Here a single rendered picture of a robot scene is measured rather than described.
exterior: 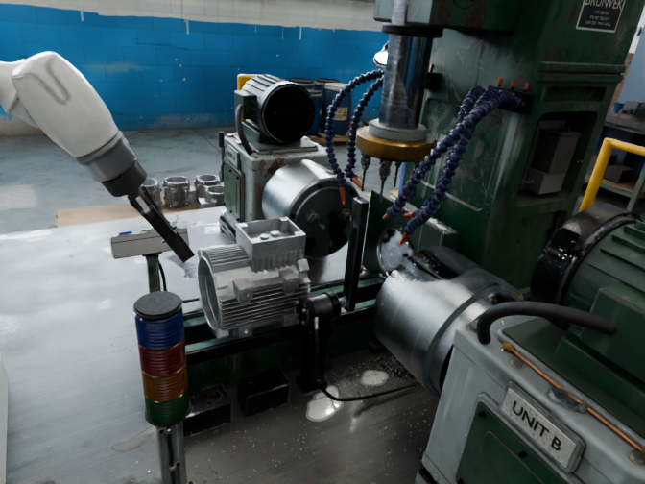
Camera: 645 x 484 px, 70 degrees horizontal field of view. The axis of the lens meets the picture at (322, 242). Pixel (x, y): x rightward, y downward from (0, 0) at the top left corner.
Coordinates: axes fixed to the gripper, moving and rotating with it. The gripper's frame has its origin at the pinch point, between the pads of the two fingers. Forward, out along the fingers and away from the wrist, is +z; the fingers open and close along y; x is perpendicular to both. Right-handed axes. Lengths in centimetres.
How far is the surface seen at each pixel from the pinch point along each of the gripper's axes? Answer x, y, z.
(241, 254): -9.3, -7.9, 5.4
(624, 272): -44, -65, 0
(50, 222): 87, 280, 77
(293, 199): -29.4, 15.7, 16.1
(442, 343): -28, -45, 19
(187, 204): -3, 246, 109
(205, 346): 7.7, -10.8, 17.2
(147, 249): 7.2, 12.6, 2.9
